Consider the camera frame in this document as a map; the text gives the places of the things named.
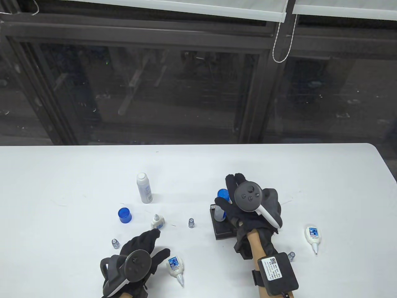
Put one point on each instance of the person's right middle finger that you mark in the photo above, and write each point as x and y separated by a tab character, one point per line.
240	179

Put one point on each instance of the person's right hand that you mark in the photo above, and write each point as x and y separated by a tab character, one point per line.
245	218

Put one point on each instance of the white glue bottle blue label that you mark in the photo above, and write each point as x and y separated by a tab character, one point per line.
175	267
312	235

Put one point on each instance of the dark window frame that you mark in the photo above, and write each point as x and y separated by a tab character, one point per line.
139	39

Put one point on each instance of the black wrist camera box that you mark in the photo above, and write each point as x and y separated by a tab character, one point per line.
277	273

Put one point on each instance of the wide white roller blind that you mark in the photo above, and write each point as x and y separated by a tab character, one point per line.
186	6

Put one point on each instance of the black square box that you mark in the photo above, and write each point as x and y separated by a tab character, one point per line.
224	231

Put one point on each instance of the grey controller on glove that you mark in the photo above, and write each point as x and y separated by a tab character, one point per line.
136	266
248	197

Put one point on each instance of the blue plastic cap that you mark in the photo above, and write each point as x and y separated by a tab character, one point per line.
124	215

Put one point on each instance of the person's right forearm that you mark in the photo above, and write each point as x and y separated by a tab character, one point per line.
257	245

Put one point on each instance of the person's left hand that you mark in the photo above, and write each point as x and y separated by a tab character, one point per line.
141	243

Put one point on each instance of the clear bottle with blue cap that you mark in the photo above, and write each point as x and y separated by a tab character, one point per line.
222	195

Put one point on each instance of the grey controller on left glove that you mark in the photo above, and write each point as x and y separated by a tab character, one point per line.
136	266

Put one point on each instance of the narrow white roller blind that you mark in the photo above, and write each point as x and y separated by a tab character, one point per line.
344	6

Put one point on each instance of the small white capless glue bottle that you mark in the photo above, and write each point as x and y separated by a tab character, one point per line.
157	221

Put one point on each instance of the grey controller on right glove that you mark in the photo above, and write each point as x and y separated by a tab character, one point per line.
248	197

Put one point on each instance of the white spray bottle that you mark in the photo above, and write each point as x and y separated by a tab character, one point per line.
144	189

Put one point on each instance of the person's right thumb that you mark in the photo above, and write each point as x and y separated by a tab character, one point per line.
224	205

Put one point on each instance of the small clear cap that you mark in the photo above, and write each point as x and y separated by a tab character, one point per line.
115	243
291	256
191	223

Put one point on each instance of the person's left thumb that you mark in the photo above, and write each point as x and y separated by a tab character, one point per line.
162	255

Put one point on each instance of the person's left forearm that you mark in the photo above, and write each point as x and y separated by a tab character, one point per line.
124	295

